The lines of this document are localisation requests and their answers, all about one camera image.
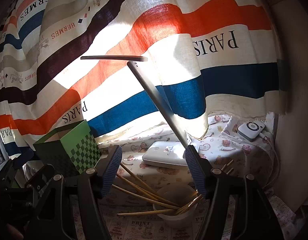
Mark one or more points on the green checkered box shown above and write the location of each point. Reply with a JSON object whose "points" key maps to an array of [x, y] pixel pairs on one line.
{"points": [[70, 149]]}

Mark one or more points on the bamboo chopstick four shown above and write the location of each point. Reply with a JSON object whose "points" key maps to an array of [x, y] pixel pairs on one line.
{"points": [[145, 213]]}

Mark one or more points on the white round charger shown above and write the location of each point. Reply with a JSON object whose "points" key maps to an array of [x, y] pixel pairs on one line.
{"points": [[250, 130]]}

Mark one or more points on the striped window curtain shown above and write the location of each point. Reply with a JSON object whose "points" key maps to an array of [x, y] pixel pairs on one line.
{"points": [[204, 56]]}

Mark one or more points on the bamboo chopstick six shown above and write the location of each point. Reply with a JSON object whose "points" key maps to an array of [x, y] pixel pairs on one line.
{"points": [[192, 204]]}

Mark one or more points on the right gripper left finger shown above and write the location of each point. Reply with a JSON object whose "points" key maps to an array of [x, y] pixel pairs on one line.
{"points": [[52, 209]]}

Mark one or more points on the bamboo chopstick one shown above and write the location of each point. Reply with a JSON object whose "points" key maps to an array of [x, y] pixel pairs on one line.
{"points": [[150, 200]]}

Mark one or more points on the bamboo chopstick two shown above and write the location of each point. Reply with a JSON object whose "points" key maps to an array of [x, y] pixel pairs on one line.
{"points": [[144, 191]]}

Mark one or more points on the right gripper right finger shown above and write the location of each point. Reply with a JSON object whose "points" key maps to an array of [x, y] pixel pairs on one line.
{"points": [[254, 217]]}

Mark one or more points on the bamboo chopstick five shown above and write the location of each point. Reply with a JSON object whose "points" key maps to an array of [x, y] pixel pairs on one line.
{"points": [[181, 210]]}

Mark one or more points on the bamboo chopstick three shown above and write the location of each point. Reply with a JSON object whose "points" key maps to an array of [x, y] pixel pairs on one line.
{"points": [[145, 186]]}

